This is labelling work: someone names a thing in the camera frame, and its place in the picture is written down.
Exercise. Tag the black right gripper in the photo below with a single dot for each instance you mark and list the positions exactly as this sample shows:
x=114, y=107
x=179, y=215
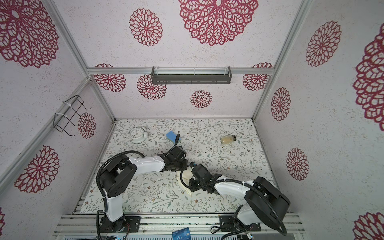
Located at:
x=193, y=180

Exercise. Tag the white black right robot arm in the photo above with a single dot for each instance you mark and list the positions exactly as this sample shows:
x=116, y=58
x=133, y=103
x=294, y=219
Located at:
x=264, y=202

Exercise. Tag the cream square paper sheet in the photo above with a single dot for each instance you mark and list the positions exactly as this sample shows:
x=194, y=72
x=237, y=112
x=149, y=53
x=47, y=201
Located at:
x=183, y=178

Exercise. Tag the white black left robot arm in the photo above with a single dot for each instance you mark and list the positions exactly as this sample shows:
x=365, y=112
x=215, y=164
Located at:
x=114, y=176

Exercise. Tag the blue yellow sponge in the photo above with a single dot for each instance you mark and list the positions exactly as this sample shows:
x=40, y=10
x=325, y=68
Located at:
x=174, y=138

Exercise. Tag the glass jar with black lid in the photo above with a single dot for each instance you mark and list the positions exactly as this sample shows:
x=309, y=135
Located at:
x=225, y=140

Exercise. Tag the black wire wall basket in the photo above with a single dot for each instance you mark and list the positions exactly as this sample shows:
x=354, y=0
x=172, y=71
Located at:
x=62, y=120

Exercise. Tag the white alarm clock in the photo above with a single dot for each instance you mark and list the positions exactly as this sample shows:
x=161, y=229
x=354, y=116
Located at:
x=139, y=135

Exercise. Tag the blue card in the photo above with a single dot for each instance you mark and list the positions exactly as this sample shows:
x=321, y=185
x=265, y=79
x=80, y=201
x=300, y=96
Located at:
x=183, y=234

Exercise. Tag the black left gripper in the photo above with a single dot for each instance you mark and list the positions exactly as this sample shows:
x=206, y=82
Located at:
x=184, y=161

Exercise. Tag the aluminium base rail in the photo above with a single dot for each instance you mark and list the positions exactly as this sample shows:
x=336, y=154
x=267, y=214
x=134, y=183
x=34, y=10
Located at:
x=210, y=226

